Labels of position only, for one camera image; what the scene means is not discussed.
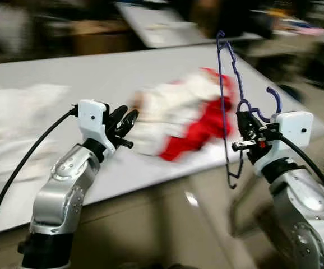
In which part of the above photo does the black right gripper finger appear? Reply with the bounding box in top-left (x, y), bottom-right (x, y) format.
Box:
top-left (237, 112), bottom-right (258, 141)
top-left (246, 112), bottom-right (266, 138)

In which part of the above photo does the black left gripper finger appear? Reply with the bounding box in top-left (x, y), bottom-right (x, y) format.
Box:
top-left (107, 105), bottom-right (127, 131)
top-left (117, 110), bottom-right (138, 138)

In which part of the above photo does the dark purple hanger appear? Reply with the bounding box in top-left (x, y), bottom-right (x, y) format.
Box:
top-left (215, 31), bottom-right (283, 190)

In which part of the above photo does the white table with black legs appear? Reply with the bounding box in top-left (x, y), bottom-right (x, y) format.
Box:
top-left (0, 45), bottom-right (324, 236)

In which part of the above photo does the white and red garment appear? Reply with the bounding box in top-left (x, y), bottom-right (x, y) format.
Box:
top-left (129, 67), bottom-right (235, 163)

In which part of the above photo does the brown cardboard box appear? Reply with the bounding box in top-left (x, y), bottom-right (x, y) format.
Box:
top-left (72, 20), bottom-right (132, 55)

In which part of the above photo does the grey-white desk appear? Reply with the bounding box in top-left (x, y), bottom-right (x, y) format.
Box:
top-left (117, 0), bottom-right (263, 48)

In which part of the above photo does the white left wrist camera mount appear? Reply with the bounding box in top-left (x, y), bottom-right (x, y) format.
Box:
top-left (77, 100), bottom-right (115, 155)

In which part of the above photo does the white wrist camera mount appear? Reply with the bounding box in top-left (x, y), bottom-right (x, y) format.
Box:
top-left (77, 100), bottom-right (115, 155)
top-left (254, 110), bottom-right (314, 175)

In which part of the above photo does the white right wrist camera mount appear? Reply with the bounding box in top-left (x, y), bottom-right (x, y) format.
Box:
top-left (254, 110), bottom-right (314, 175)

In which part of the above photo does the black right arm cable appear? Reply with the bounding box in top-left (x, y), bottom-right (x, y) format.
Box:
top-left (279, 136), bottom-right (324, 214)

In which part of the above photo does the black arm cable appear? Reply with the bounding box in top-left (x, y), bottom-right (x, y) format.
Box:
top-left (279, 136), bottom-right (324, 214)
top-left (0, 106), bottom-right (78, 269)

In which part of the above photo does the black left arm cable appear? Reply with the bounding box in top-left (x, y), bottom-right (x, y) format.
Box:
top-left (0, 106), bottom-right (78, 269)

